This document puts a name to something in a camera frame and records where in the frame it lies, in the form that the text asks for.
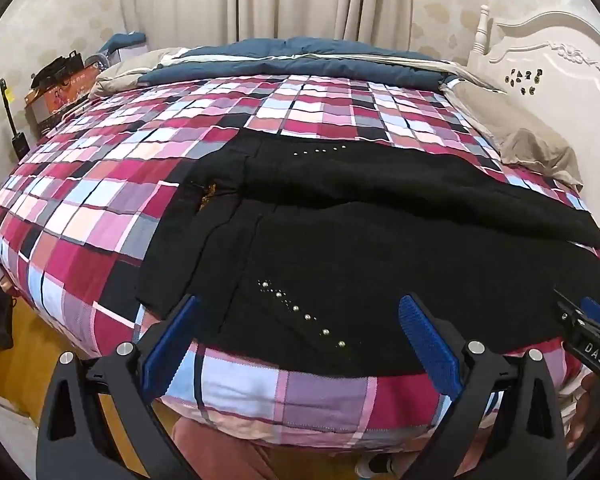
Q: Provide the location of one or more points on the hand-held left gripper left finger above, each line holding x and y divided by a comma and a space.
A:
176, 331

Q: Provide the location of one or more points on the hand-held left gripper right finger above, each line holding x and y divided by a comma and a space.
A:
426, 340

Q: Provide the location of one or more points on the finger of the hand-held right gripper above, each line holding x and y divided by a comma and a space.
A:
596, 312
569, 310

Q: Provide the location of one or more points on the black pants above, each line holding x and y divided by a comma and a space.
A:
360, 240

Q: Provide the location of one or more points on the person's right hand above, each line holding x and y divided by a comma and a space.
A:
592, 410

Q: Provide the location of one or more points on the person's pink trouser leg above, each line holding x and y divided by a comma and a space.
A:
215, 452

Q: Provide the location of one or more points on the person's white shoe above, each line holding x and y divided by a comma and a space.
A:
375, 466

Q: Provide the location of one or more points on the plaid bed sheet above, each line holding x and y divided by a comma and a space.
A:
105, 200

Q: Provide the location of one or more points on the beige pillow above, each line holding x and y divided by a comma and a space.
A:
520, 130

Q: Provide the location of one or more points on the dark headboard stickers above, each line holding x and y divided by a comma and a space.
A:
525, 80

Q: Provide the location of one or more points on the white headboard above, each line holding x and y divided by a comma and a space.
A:
555, 70

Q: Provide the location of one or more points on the black handheld radio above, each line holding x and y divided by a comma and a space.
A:
14, 125

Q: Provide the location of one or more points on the orange cardboard box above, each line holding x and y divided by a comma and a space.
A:
55, 97

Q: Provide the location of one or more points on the black bag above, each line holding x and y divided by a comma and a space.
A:
55, 71

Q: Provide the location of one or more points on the blue folded cloth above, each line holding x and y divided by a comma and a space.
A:
125, 40

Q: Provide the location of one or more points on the blue quilt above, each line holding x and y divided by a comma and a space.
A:
300, 60

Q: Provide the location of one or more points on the cream curtains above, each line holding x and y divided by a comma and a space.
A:
300, 0

